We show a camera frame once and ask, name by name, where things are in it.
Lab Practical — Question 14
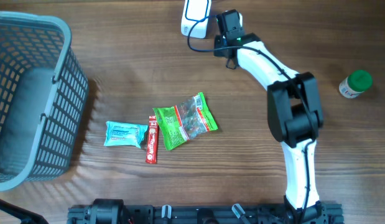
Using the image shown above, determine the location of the white barcode scanner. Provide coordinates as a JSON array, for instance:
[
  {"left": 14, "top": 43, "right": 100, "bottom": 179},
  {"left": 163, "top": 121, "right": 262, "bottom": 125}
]
[{"left": 181, "top": 0, "right": 211, "bottom": 39}]

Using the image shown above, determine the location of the red coffee stick sachet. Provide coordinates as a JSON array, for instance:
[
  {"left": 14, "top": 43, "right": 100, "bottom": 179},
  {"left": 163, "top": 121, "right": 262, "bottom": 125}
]
[{"left": 146, "top": 116, "right": 159, "bottom": 164}]

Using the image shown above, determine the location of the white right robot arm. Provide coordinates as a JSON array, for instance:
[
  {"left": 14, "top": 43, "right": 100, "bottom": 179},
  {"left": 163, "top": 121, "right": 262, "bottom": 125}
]
[{"left": 215, "top": 10, "right": 323, "bottom": 223}]

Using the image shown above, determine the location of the green lid jar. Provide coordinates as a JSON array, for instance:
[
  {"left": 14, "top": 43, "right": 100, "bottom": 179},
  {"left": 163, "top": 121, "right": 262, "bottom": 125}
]
[{"left": 339, "top": 70, "right": 373, "bottom": 98}]

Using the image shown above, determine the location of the green candy bag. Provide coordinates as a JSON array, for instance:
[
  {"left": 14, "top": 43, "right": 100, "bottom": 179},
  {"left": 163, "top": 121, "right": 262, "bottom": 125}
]
[{"left": 153, "top": 92, "right": 218, "bottom": 151}]

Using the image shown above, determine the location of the grey plastic basket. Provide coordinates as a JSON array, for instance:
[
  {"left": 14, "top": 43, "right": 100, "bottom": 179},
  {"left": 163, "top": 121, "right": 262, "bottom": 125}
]
[{"left": 0, "top": 11, "right": 89, "bottom": 192}]

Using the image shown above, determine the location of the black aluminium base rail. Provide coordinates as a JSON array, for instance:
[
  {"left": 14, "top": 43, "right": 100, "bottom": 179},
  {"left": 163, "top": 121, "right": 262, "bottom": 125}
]
[{"left": 67, "top": 198, "right": 345, "bottom": 224}]

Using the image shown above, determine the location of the teal tissue pack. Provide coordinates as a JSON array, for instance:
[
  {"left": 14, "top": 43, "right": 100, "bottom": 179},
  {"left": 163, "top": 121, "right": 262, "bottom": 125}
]
[{"left": 104, "top": 121, "right": 148, "bottom": 148}]

